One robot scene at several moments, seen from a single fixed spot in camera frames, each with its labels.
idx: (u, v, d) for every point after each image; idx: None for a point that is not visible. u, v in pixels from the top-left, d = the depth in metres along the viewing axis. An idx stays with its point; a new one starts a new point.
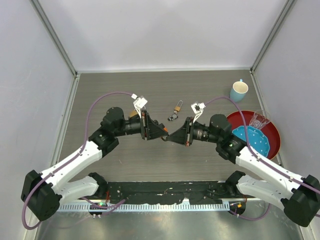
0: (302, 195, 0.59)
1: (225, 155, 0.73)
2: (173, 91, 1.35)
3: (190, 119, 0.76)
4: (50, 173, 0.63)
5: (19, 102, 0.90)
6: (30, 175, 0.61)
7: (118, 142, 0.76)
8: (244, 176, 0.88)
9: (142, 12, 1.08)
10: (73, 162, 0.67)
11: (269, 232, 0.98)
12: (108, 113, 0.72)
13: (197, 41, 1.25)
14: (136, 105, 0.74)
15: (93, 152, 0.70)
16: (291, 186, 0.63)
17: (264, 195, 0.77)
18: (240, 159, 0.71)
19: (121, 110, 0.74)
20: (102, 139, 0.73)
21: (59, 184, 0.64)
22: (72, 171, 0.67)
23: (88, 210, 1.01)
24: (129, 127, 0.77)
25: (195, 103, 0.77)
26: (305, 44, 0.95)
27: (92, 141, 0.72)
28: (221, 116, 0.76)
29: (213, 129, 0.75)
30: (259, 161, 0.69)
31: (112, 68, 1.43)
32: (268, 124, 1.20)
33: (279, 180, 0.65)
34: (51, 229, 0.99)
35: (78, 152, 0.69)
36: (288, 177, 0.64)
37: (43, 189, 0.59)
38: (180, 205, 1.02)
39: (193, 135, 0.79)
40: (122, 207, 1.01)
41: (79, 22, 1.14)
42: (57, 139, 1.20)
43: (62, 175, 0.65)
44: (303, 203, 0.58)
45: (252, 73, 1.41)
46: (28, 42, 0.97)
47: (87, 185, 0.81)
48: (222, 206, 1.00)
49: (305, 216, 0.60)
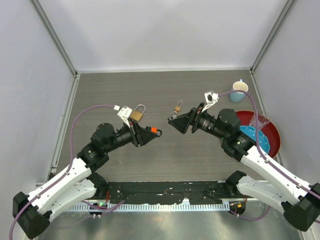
0: (308, 203, 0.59)
1: (230, 151, 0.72)
2: (173, 91, 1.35)
3: (197, 109, 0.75)
4: (36, 195, 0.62)
5: (19, 102, 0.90)
6: (18, 197, 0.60)
7: (108, 158, 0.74)
8: (244, 177, 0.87)
9: (142, 12, 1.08)
10: (60, 182, 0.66)
11: (269, 232, 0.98)
12: (98, 129, 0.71)
13: (196, 41, 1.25)
14: (122, 115, 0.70)
15: (81, 170, 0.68)
16: (298, 193, 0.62)
17: (264, 197, 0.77)
18: (247, 159, 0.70)
19: (111, 125, 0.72)
20: (91, 155, 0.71)
21: (46, 205, 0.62)
22: (58, 192, 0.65)
23: (88, 210, 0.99)
24: (120, 139, 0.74)
25: (209, 93, 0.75)
26: (305, 44, 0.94)
27: (81, 157, 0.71)
28: (231, 112, 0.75)
29: (221, 125, 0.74)
30: (267, 164, 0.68)
31: (111, 69, 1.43)
32: (268, 124, 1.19)
33: (286, 186, 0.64)
34: (51, 229, 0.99)
35: (65, 171, 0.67)
36: (296, 183, 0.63)
37: (30, 212, 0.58)
38: (180, 205, 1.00)
39: (198, 124, 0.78)
40: (122, 207, 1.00)
41: (78, 22, 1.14)
42: (57, 140, 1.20)
43: (48, 197, 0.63)
44: (307, 212, 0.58)
45: (252, 73, 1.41)
46: (28, 41, 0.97)
47: (83, 190, 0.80)
48: (222, 206, 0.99)
49: (307, 224, 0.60)
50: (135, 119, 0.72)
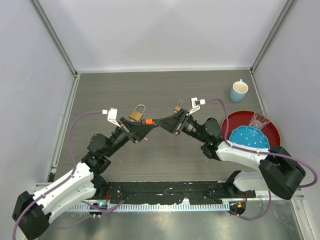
0: (270, 163, 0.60)
1: (208, 154, 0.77)
2: (174, 91, 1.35)
3: (187, 111, 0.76)
4: (42, 194, 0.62)
5: (19, 101, 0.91)
6: (23, 196, 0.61)
7: (110, 162, 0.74)
8: (239, 174, 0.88)
9: (142, 12, 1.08)
10: (65, 183, 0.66)
11: (268, 232, 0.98)
12: (91, 141, 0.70)
13: (196, 41, 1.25)
14: (110, 118, 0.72)
15: (85, 173, 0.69)
16: (259, 158, 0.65)
17: (255, 183, 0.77)
18: (220, 152, 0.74)
19: (103, 136, 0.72)
20: (94, 161, 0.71)
21: (50, 205, 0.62)
22: (63, 193, 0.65)
23: (88, 210, 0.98)
24: (116, 142, 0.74)
25: (195, 98, 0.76)
26: (304, 44, 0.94)
27: (85, 162, 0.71)
28: (216, 123, 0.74)
29: (204, 132, 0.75)
30: (233, 148, 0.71)
31: (112, 68, 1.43)
32: (268, 124, 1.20)
33: (249, 157, 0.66)
34: (51, 229, 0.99)
35: (70, 174, 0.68)
36: (255, 151, 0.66)
37: (34, 211, 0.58)
38: (180, 205, 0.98)
39: (184, 127, 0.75)
40: (122, 207, 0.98)
41: (79, 23, 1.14)
42: (57, 140, 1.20)
43: (53, 197, 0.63)
44: (270, 171, 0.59)
45: (252, 73, 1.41)
46: (28, 41, 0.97)
47: (83, 191, 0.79)
48: (222, 206, 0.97)
49: (282, 185, 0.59)
50: (124, 118, 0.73)
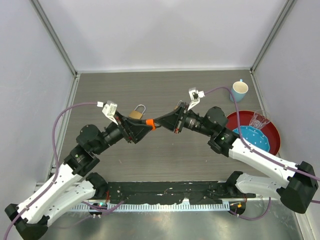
0: (298, 183, 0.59)
1: (217, 148, 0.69)
2: (174, 91, 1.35)
3: (185, 106, 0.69)
4: (25, 207, 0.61)
5: (19, 101, 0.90)
6: (9, 209, 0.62)
7: (98, 160, 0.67)
8: (242, 175, 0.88)
9: (142, 12, 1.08)
10: (48, 192, 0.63)
11: (268, 232, 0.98)
12: (82, 132, 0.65)
13: (196, 41, 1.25)
14: (107, 114, 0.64)
15: (69, 177, 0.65)
16: (287, 175, 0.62)
17: (261, 189, 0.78)
18: (233, 153, 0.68)
19: (95, 127, 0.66)
20: (78, 160, 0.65)
21: (36, 216, 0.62)
22: (48, 201, 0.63)
23: (88, 210, 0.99)
24: (109, 137, 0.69)
25: (194, 90, 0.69)
26: (305, 44, 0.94)
27: (68, 163, 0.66)
28: (218, 110, 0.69)
29: (208, 123, 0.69)
30: (253, 152, 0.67)
31: (112, 68, 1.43)
32: (268, 124, 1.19)
33: (274, 170, 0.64)
34: (51, 229, 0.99)
35: (51, 180, 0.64)
36: (283, 166, 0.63)
37: (21, 224, 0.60)
38: (180, 205, 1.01)
39: (185, 123, 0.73)
40: (122, 207, 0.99)
41: (79, 23, 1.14)
42: (57, 139, 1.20)
43: (37, 207, 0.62)
44: (299, 191, 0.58)
45: (252, 73, 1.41)
46: (29, 40, 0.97)
47: (82, 192, 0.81)
48: (222, 206, 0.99)
49: (303, 204, 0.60)
50: (121, 114, 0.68)
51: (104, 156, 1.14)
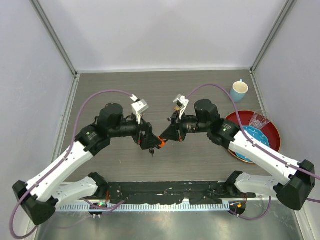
0: (299, 181, 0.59)
1: (217, 140, 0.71)
2: (174, 91, 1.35)
3: (177, 115, 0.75)
4: (34, 184, 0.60)
5: (19, 102, 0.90)
6: (16, 186, 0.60)
7: (108, 143, 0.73)
8: (241, 175, 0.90)
9: (142, 12, 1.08)
10: (58, 169, 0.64)
11: (268, 232, 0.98)
12: (108, 106, 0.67)
13: (196, 41, 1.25)
14: (138, 110, 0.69)
15: (81, 154, 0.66)
16: (288, 172, 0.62)
17: (260, 187, 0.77)
18: (235, 145, 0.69)
19: (121, 107, 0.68)
20: (90, 137, 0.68)
21: (46, 193, 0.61)
22: (58, 178, 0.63)
23: (88, 210, 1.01)
24: (125, 129, 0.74)
25: (176, 99, 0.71)
26: (305, 44, 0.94)
27: (80, 140, 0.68)
28: (204, 100, 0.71)
29: (200, 115, 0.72)
30: (255, 147, 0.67)
31: (112, 68, 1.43)
32: (268, 124, 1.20)
33: (276, 167, 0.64)
34: (51, 229, 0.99)
35: (63, 157, 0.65)
36: (285, 163, 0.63)
37: (29, 202, 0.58)
38: (180, 205, 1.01)
39: (183, 129, 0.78)
40: (122, 207, 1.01)
41: (79, 23, 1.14)
42: (57, 139, 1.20)
43: (47, 184, 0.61)
44: (299, 190, 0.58)
45: (252, 73, 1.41)
46: (28, 41, 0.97)
47: (86, 186, 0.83)
48: (222, 206, 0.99)
49: (300, 202, 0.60)
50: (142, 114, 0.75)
51: (104, 156, 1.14)
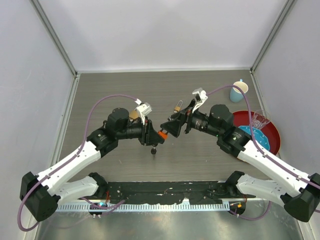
0: (309, 195, 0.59)
1: (227, 148, 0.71)
2: (174, 91, 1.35)
3: (186, 111, 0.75)
4: (46, 175, 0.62)
5: (19, 102, 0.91)
6: (27, 177, 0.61)
7: (116, 144, 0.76)
8: (243, 176, 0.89)
9: (142, 12, 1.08)
10: (70, 164, 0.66)
11: (268, 232, 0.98)
12: (115, 111, 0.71)
13: (196, 41, 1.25)
14: (141, 112, 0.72)
15: (91, 153, 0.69)
16: (299, 185, 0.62)
17: (264, 192, 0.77)
18: (244, 154, 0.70)
19: (125, 110, 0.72)
20: (101, 139, 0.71)
21: (56, 186, 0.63)
22: (68, 173, 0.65)
23: (88, 210, 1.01)
24: (130, 131, 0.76)
25: (197, 91, 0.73)
26: (305, 44, 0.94)
27: (91, 141, 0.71)
28: (223, 108, 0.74)
29: (214, 121, 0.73)
30: (266, 157, 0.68)
31: (112, 68, 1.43)
32: (268, 124, 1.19)
33: (286, 179, 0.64)
34: (51, 229, 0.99)
35: (75, 153, 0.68)
36: (296, 176, 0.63)
37: (40, 192, 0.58)
38: (180, 205, 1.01)
39: (191, 123, 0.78)
40: (122, 207, 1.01)
41: (79, 23, 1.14)
42: (56, 139, 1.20)
43: (59, 177, 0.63)
44: (309, 204, 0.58)
45: (252, 73, 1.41)
46: (28, 41, 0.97)
47: (87, 185, 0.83)
48: (222, 206, 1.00)
49: (309, 215, 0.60)
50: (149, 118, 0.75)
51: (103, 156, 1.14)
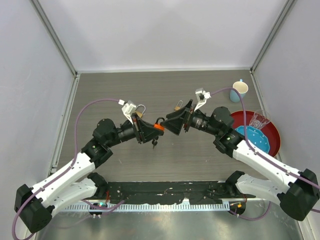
0: (299, 189, 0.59)
1: (222, 148, 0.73)
2: (174, 91, 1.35)
3: (190, 110, 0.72)
4: (40, 188, 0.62)
5: (19, 102, 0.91)
6: (22, 189, 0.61)
7: (112, 153, 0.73)
8: (243, 176, 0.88)
9: (142, 12, 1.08)
10: (64, 176, 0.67)
11: (268, 232, 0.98)
12: (99, 125, 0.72)
13: (196, 41, 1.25)
14: (125, 112, 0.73)
15: (85, 164, 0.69)
16: (288, 180, 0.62)
17: (262, 192, 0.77)
18: (238, 153, 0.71)
19: (110, 121, 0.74)
20: (95, 150, 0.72)
21: (50, 198, 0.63)
22: (62, 185, 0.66)
23: (88, 210, 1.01)
24: (122, 134, 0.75)
25: (200, 91, 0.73)
26: (305, 44, 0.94)
27: (85, 152, 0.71)
28: (225, 110, 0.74)
29: (214, 123, 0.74)
30: (256, 154, 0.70)
31: (112, 68, 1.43)
32: (268, 124, 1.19)
33: (276, 174, 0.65)
34: (51, 229, 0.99)
35: (69, 165, 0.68)
36: (285, 171, 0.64)
37: (34, 204, 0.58)
38: (180, 205, 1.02)
39: (192, 122, 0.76)
40: (122, 207, 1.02)
41: (79, 23, 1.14)
42: (56, 139, 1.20)
43: (53, 189, 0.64)
44: (298, 198, 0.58)
45: (252, 73, 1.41)
46: (28, 41, 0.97)
47: (85, 189, 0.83)
48: (222, 206, 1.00)
49: (301, 210, 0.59)
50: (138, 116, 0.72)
51: None
